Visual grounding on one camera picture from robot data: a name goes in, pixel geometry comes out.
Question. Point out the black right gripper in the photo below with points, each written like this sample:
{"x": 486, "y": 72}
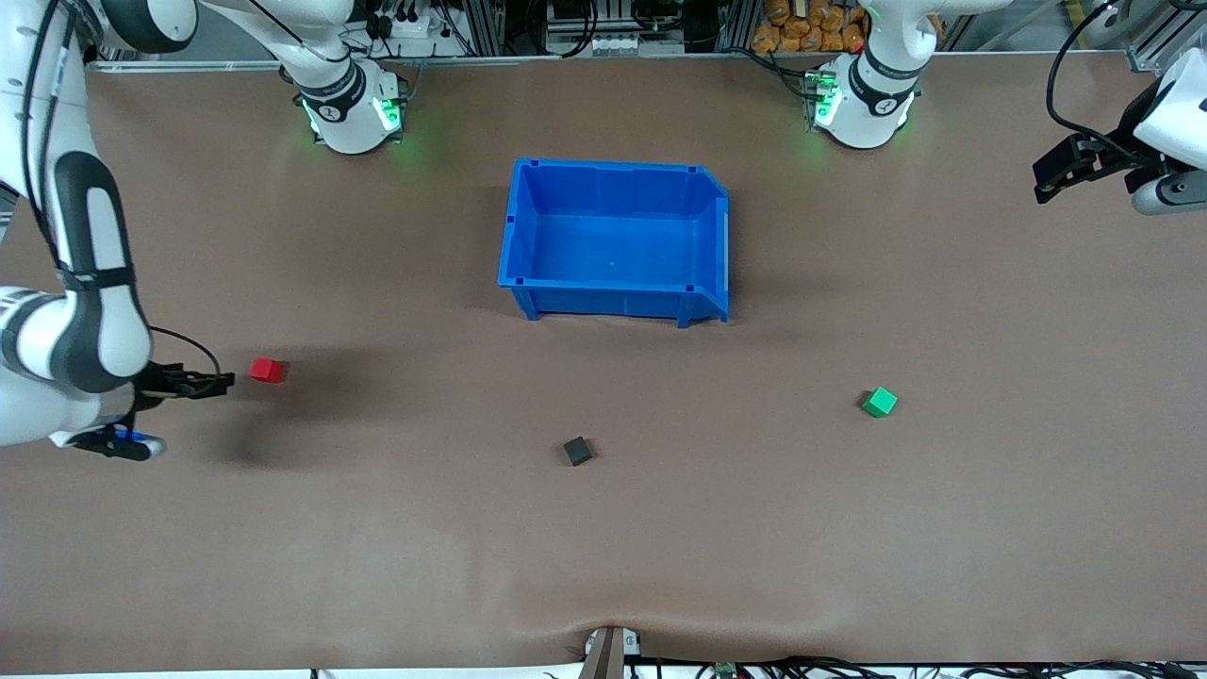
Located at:
{"x": 154, "y": 382}

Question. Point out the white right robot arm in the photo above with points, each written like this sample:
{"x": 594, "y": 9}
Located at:
{"x": 94, "y": 330}

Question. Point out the aluminium frame profile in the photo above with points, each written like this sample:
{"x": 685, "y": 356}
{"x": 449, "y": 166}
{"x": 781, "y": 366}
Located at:
{"x": 1160, "y": 47}

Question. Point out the black cube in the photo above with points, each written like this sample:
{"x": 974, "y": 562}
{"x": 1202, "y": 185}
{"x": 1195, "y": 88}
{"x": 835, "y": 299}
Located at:
{"x": 578, "y": 451}

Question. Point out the grey metal device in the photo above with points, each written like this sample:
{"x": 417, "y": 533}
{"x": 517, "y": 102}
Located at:
{"x": 594, "y": 42}

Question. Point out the orange snack bags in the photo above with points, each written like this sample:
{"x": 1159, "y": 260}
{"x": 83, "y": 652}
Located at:
{"x": 811, "y": 28}

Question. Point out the blue plastic bin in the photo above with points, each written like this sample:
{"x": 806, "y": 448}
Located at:
{"x": 613, "y": 245}

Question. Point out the green cube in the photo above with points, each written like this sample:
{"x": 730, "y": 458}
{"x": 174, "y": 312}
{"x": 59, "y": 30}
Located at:
{"x": 881, "y": 403}

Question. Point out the aluminium table edge rail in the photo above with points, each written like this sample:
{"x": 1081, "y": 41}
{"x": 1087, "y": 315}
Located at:
{"x": 566, "y": 59}

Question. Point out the white power strip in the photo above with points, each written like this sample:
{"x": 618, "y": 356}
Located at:
{"x": 405, "y": 26}

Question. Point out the metal table clamp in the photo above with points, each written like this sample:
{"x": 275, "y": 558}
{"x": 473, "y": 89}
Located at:
{"x": 608, "y": 653}

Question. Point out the red cube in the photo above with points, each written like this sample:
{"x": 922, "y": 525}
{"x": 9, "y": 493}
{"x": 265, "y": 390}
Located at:
{"x": 267, "y": 370}

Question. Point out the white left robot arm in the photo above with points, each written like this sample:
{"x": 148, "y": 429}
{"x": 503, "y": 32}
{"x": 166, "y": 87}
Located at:
{"x": 877, "y": 94}

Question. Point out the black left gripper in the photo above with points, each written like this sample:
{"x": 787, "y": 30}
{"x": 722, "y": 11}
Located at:
{"x": 1105, "y": 158}

